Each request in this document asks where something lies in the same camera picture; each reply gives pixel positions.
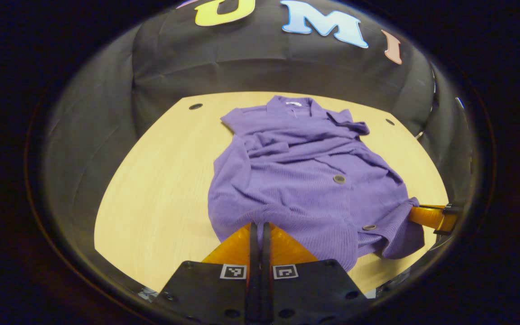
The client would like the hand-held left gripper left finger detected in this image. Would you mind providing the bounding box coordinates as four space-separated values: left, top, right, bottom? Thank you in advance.
158 222 261 325

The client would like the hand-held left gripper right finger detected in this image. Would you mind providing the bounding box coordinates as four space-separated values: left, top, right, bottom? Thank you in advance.
261 222 370 325

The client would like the purple knit shirt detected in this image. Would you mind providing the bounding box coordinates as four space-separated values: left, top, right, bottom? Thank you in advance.
207 95 425 272

